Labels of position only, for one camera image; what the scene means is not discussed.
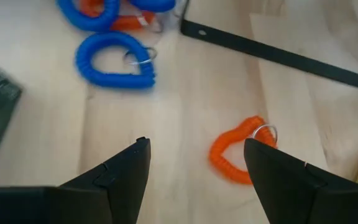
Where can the black perforated metal stand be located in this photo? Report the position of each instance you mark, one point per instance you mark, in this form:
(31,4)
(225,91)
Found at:
(259,49)

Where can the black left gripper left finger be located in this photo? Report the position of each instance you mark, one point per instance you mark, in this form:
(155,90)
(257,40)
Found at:
(120,186)

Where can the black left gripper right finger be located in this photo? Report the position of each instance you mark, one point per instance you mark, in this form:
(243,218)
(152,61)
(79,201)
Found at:
(291,193)

